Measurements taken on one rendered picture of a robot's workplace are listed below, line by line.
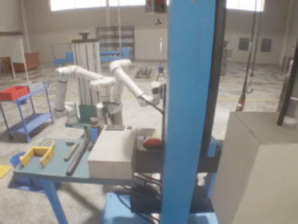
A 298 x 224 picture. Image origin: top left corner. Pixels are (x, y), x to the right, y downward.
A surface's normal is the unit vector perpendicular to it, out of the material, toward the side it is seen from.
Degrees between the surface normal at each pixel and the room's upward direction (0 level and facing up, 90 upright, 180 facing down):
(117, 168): 90
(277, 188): 90
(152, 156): 90
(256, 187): 90
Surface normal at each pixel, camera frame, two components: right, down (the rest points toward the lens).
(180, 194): -0.03, 0.39
